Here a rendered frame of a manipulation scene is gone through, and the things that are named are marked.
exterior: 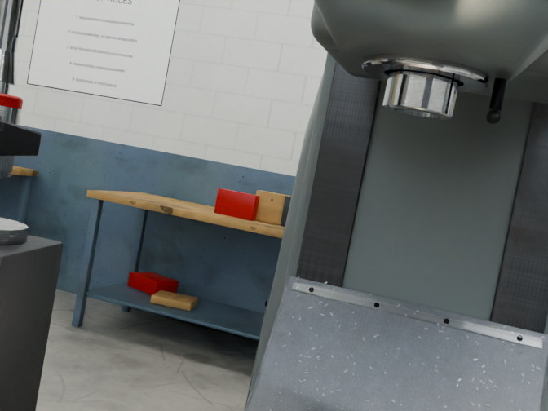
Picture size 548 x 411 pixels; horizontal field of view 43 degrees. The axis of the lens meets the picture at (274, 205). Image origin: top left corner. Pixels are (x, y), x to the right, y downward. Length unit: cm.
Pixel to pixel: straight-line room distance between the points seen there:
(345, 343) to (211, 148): 426
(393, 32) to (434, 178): 45
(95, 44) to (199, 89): 94
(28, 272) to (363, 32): 35
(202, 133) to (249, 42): 73
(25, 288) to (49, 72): 519
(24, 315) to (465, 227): 50
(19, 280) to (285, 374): 37
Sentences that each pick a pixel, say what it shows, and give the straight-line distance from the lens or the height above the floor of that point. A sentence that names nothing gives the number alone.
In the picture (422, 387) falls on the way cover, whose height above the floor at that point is 101.
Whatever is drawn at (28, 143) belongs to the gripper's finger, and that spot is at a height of 121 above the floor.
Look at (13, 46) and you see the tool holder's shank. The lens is 63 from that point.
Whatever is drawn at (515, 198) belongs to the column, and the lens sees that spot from 85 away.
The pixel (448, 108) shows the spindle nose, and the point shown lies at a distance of 47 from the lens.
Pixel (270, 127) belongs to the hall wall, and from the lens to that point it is 492.
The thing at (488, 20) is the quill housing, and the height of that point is 133.
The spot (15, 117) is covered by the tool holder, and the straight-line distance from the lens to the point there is 63.
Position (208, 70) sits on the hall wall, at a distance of 514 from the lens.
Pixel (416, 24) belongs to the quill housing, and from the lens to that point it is 41.
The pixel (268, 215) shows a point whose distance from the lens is 437.
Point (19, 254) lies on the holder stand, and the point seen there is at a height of 112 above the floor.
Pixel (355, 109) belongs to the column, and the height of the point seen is 131.
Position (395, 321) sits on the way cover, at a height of 107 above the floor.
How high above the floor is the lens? 123
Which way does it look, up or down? 3 degrees down
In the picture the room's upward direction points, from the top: 10 degrees clockwise
